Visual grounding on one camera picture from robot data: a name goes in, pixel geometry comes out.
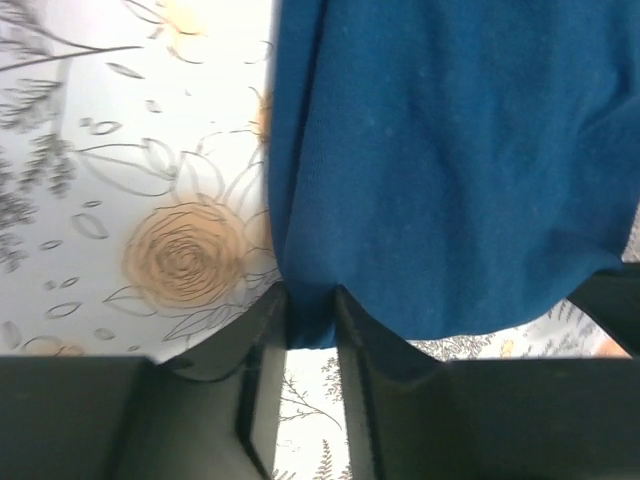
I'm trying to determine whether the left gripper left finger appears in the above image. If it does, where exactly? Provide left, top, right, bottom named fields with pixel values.
left=1, top=285, right=286, bottom=480

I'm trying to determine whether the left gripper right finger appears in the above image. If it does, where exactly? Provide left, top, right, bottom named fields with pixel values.
left=335, top=289, right=639, bottom=480

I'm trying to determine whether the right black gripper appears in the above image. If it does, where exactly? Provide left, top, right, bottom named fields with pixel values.
left=568, top=262, right=639, bottom=356

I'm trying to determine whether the navy blue mickey t-shirt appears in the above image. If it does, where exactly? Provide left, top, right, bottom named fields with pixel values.
left=268, top=1, right=639, bottom=349

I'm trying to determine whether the floral patterned table mat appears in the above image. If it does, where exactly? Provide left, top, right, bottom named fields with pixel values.
left=1, top=1, right=639, bottom=479

